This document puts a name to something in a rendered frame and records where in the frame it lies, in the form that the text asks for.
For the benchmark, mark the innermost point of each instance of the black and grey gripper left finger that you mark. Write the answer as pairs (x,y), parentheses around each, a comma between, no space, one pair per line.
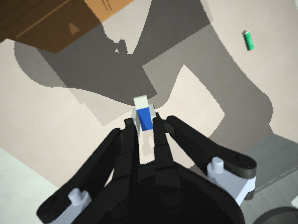
(118,151)

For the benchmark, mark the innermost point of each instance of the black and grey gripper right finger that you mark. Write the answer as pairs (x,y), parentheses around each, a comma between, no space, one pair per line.
(232,171)

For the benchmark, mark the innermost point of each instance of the small wooden chest of drawers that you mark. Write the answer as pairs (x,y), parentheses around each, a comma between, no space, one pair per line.
(14,38)

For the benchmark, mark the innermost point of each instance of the blue and white eraser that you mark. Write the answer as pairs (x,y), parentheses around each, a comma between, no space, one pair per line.
(142,107)

